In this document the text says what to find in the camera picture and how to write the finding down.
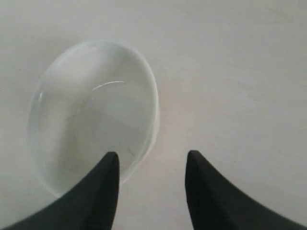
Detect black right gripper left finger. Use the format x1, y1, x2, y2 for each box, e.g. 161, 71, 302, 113
7, 152, 119, 230

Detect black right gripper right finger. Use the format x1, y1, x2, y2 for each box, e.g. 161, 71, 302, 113
185, 150, 306, 230

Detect white ceramic patterned bowl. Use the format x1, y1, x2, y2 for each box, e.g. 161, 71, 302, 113
27, 40, 160, 197

